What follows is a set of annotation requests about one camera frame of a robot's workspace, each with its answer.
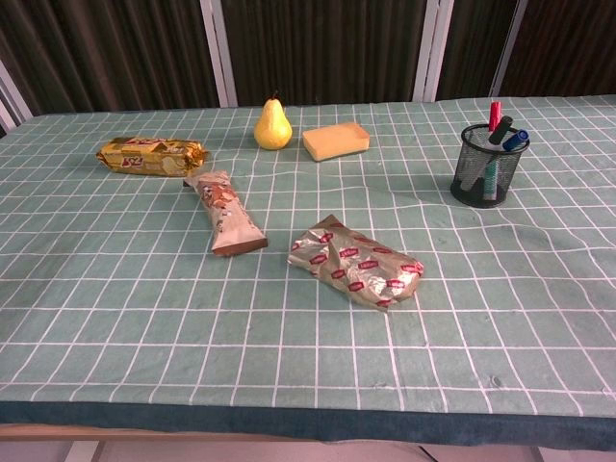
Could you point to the red cap marker pen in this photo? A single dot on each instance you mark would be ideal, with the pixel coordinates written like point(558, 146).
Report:
point(495, 115)

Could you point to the yellow sponge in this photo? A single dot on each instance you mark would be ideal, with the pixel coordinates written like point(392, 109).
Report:
point(334, 140)

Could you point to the silver red-label snack bag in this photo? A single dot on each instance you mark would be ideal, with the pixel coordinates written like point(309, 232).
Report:
point(356, 269)

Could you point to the green checkered tablecloth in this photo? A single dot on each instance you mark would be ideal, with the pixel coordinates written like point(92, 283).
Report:
point(144, 313)

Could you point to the yellow pear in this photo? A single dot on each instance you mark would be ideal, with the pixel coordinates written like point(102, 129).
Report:
point(272, 129)

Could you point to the gold biscuit packet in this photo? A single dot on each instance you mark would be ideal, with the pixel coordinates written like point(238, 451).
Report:
point(149, 156)

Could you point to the blue marker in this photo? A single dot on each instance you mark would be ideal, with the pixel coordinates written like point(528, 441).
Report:
point(515, 139)

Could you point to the black mesh pen holder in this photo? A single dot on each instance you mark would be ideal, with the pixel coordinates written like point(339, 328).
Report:
point(486, 168)

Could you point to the beige cartoon snack packet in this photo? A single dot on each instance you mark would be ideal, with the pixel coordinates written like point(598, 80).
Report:
point(226, 212)

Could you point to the white screen frame post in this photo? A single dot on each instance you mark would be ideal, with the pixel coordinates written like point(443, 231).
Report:
point(432, 48)
point(10, 98)
point(219, 53)
point(506, 45)

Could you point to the black marker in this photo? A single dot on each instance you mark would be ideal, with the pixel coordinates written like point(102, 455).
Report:
point(500, 129)

